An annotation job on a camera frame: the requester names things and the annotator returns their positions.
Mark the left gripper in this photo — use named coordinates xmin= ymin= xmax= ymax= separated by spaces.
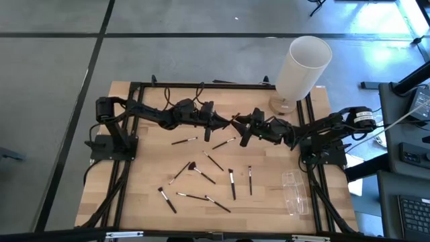
xmin=198 ymin=112 xmax=232 ymax=143

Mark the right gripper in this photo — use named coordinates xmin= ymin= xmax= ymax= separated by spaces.
xmin=231 ymin=114 xmax=270 ymax=148

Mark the black fan makeup brush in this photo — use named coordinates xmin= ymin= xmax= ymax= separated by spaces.
xmin=187 ymin=161 xmax=216 ymax=185

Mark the thick black makeup brush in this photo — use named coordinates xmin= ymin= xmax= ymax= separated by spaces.
xmin=228 ymin=168 xmax=237 ymax=201
xmin=157 ymin=186 xmax=178 ymax=214

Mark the black makeup brush Solve print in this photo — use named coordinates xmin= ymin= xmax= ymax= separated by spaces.
xmin=205 ymin=195 xmax=232 ymax=213

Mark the clear acrylic organizer container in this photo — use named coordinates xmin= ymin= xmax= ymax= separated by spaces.
xmin=281 ymin=169 xmax=310 ymax=216

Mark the white shade wooden table lamp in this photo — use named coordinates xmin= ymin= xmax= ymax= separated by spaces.
xmin=268 ymin=35 xmax=333 ymax=116

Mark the white paper sheet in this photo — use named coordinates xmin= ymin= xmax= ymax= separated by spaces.
xmin=345 ymin=153 xmax=366 ymax=198

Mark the black desk leg bar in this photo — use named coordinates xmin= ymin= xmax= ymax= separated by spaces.
xmin=345 ymin=154 xmax=400 ymax=182

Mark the black chair base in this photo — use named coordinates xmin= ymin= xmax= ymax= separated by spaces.
xmin=308 ymin=0 xmax=327 ymax=17

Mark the grey desk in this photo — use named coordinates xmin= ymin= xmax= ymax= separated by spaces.
xmin=376 ymin=169 xmax=430 ymax=242
xmin=378 ymin=81 xmax=430 ymax=172

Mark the black control box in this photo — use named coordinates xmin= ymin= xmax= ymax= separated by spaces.
xmin=398 ymin=142 xmax=430 ymax=165

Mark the black monitor pole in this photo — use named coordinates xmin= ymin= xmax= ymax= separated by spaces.
xmin=392 ymin=60 xmax=430 ymax=97

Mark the dark tablet device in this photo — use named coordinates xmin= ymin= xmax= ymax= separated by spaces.
xmin=408 ymin=87 xmax=430 ymax=122

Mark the black keyboard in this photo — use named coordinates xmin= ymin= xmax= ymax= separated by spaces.
xmin=397 ymin=194 xmax=430 ymax=241

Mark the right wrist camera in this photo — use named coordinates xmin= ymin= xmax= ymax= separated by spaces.
xmin=251 ymin=107 xmax=266 ymax=122

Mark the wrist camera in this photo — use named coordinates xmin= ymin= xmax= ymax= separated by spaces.
xmin=200 ymin=100 xmax=215 ymax=114
xmin=251 ymin=107 xmax=266 ymax=122

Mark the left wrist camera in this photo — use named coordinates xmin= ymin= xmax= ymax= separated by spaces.
xmin=200 ymin=100 xmax=215 ymax=114

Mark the black left camera cable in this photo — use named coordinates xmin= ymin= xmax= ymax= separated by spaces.
xmin=193 ymin=82 xmax=206 ymax=106

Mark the black aluminium table frame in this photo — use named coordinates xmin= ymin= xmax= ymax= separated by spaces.
xmin=75 ymin=74 xmax=362 ymax=236

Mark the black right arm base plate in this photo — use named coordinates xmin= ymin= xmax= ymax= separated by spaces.
xmin=300 ymin=137 xmax=348 ymax=166

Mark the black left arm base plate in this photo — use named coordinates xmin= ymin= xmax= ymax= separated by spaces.
xmin=89 ymin=134 xmax=139 ymax=161

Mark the silver rig bracket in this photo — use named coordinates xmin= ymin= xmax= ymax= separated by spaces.
xmin=105 ymin=231 xmax=144 ymax=239
xmin=291 ymin=234 xmax=332 ymax=242

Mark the white cable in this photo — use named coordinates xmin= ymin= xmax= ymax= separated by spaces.
xmin=345 ymin=99 xmax=430 ymax=154

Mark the black camera rig crossbar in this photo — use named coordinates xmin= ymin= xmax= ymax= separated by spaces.
xmin=0 ymin=227 xmax=430 ymax=242

